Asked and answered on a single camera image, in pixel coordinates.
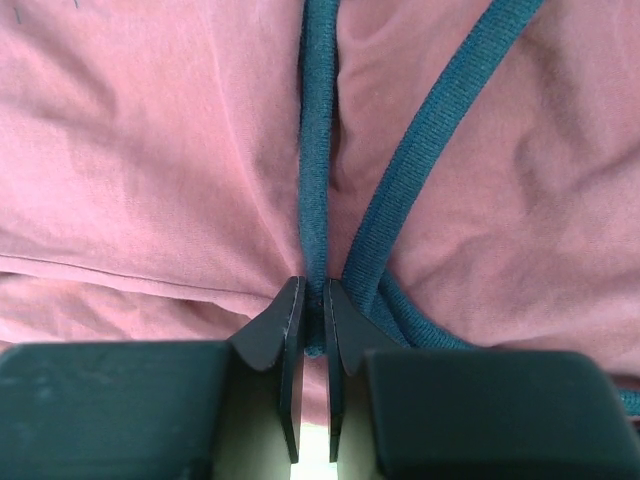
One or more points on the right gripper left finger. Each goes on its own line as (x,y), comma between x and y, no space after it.
(159,410)

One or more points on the red tank top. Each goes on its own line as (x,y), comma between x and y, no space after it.
(468,169)

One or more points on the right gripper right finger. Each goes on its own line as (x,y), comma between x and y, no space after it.
(400,413)

